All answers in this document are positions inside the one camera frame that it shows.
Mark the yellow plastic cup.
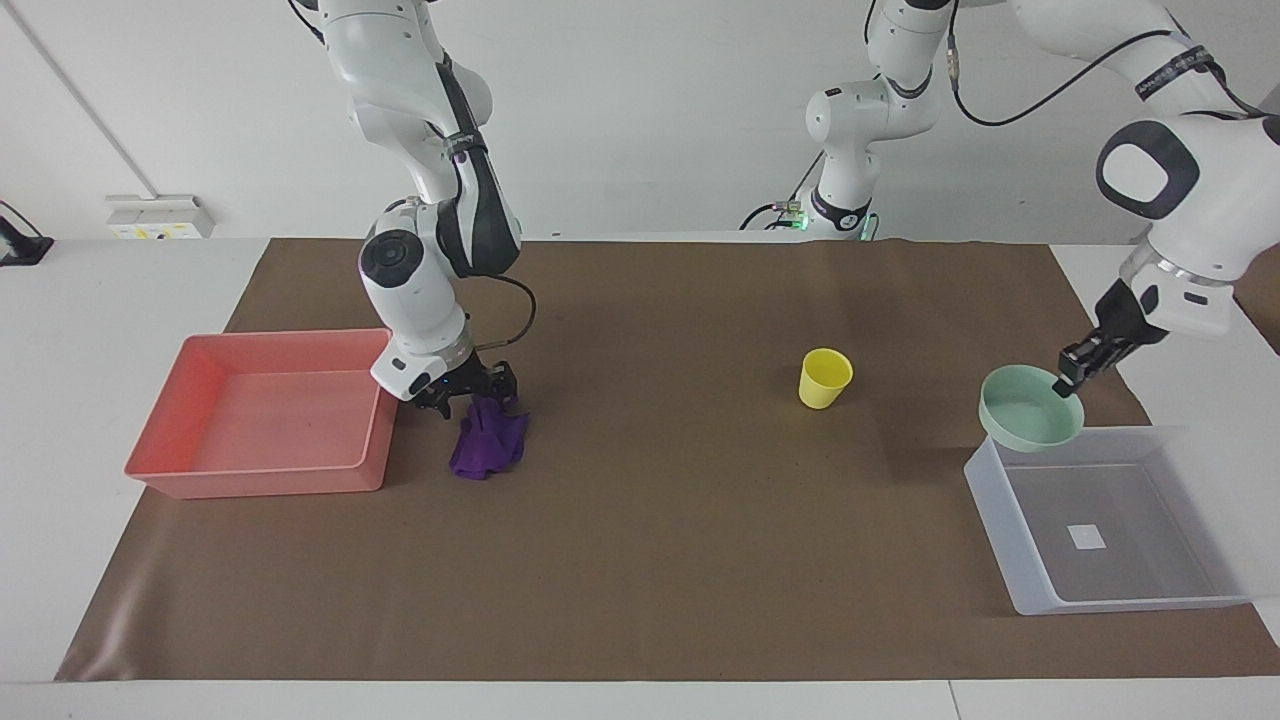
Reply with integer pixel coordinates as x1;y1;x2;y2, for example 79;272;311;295
798;348;855;410

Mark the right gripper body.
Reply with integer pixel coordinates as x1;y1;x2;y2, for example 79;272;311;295
412;357;494;417

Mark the black cable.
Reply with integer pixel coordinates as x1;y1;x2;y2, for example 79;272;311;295
468;274;539;379
945;0;1280;129
739;150;827;232

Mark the clear plastic box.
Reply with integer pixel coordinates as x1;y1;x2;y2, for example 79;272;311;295
963;425;1257;617

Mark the light green bowl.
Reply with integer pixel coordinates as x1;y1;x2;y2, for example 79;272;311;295
978;364;1087;453

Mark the white wall socket strip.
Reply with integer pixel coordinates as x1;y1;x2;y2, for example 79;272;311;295
106;194;216;242

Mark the purple cloth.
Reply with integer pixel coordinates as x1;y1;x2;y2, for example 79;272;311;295
449;396;530;481

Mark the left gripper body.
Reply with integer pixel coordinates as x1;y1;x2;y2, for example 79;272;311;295
1094;279;1169;354

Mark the pink plastic tray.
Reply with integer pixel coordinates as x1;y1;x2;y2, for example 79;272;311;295
124;328;399;500

